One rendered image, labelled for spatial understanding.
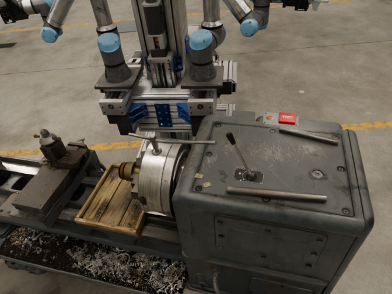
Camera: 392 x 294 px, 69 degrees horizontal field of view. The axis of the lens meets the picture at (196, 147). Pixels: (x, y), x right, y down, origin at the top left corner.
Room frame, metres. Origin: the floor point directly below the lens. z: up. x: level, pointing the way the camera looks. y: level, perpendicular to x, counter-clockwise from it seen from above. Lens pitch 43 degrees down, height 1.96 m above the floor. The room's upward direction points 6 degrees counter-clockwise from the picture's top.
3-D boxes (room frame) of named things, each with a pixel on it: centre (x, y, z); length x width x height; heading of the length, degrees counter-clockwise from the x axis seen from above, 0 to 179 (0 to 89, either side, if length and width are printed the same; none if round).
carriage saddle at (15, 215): (1.00, 0.76, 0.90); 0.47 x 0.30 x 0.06; 161
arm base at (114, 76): (1.52, 0.40, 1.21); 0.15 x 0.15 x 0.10
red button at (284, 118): (0.85, -0.36, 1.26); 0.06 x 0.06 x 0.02; 71
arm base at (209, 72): (1.43, -0.08, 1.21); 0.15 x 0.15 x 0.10
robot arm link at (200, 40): (1.44, -0.09, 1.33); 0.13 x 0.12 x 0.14; 148
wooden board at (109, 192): (0.87, 0.37, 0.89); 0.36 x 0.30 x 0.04; 161
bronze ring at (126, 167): (0.83, 0.28, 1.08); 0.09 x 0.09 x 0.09; 72
